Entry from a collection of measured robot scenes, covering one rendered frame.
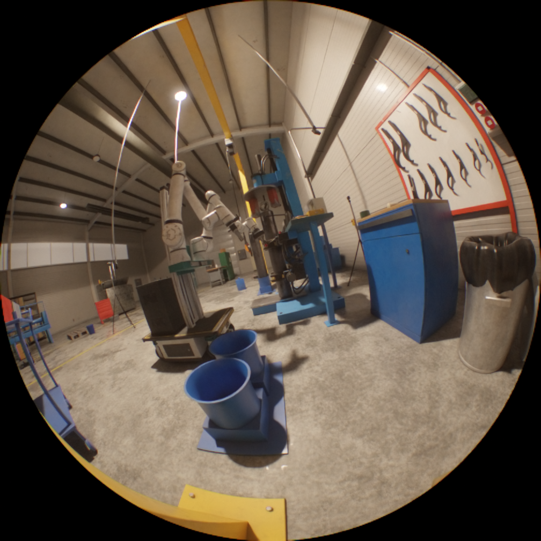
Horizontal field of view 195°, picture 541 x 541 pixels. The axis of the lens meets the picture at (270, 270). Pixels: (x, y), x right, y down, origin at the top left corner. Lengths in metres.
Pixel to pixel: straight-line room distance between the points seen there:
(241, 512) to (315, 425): 0.54
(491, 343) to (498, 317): 0.14
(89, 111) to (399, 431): 6.71
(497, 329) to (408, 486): 0.73
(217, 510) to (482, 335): 1.31
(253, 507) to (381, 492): 0.43
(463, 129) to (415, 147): 0.78
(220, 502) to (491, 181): 2.61
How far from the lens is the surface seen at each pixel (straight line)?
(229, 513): 0.83
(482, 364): 1.18
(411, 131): 2.51
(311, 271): 2.39
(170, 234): 1.21
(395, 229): 1.20
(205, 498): 0.88
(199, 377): 0.82
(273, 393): 1.05
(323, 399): 0.97
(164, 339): 1.63
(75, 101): 5.85
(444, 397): 1.03
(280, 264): 2.32
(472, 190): 2.09
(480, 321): 1.04
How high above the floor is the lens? 0.78
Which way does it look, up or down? 5 degrees down
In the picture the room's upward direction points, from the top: 14 degrees counter-clockwise
